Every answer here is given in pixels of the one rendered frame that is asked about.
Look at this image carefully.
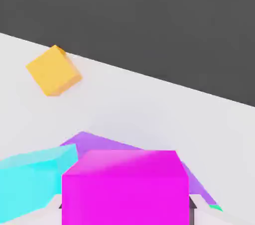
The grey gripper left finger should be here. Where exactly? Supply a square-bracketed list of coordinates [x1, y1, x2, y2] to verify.
[1, 194, 63, 225]

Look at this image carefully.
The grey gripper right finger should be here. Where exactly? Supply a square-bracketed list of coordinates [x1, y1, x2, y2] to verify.
[188, 194, 252, 225]

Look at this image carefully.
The small magenta cube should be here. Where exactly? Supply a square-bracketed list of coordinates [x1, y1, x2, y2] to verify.
[61, 149, 190, 225]

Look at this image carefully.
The small cyan cube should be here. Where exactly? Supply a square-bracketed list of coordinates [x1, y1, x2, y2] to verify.
[0, 143, 79, 225]

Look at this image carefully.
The small orange cube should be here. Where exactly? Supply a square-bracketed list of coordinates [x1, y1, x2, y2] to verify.
[25, 44, 83, 97]

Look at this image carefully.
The large purple box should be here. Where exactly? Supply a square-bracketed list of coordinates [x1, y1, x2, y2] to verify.
[59, 131, 219, 208]

